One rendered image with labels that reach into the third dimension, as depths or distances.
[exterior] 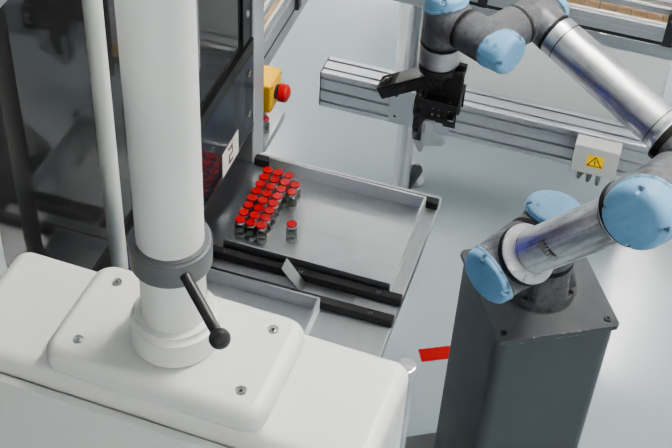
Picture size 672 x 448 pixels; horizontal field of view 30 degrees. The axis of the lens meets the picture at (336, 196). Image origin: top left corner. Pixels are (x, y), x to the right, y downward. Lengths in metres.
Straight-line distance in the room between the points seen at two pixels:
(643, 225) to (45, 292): 0.97
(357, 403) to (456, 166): 2.70
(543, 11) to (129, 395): 1.13
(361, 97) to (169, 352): 2.21
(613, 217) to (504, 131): 1.42
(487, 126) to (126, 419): 2.17
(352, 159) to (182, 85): 2.92
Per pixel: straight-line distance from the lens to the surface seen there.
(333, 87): 3.49
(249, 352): 1.38
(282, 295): 2.37
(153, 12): 1.07
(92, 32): 1.59
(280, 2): 3.05
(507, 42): 2.12
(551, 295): 2.52
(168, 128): 1.15
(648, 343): 3.63
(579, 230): 2.16
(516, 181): 4.02
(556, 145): 3.42
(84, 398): 1.43
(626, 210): 2.03
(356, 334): 2.33
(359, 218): 2.55
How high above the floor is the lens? 2.64
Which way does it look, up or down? 43 degrees down
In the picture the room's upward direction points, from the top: 3 degrees clockwise
